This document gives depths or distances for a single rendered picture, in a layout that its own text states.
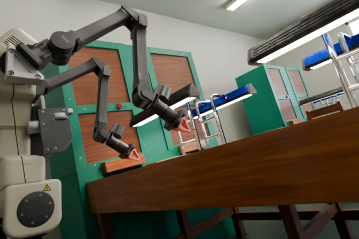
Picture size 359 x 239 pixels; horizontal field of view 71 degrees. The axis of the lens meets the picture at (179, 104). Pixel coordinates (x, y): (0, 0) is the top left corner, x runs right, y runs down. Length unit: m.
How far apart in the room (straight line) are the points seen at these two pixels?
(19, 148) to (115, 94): 1.09
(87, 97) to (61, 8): 1.73
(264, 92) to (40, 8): 3.15
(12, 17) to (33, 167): 2.36
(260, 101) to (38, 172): 3.54
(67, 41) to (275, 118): 3.43
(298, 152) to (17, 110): 0.89
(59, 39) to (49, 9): 2.38
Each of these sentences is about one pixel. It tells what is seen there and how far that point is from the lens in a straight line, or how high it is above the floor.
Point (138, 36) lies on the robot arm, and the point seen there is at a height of 1.30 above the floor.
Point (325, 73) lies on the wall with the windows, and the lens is 6.21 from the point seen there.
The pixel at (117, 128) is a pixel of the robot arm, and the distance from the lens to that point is 1.37.
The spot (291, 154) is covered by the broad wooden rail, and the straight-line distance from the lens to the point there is 0.68.
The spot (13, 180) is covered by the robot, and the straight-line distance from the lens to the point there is 0.95.
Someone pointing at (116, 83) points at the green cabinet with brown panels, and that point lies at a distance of 2.02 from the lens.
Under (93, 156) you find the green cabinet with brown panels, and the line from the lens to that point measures 1.78.
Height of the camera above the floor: 0.76
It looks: 12 degrees up
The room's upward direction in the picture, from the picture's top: 15 degrees counter-clockwise
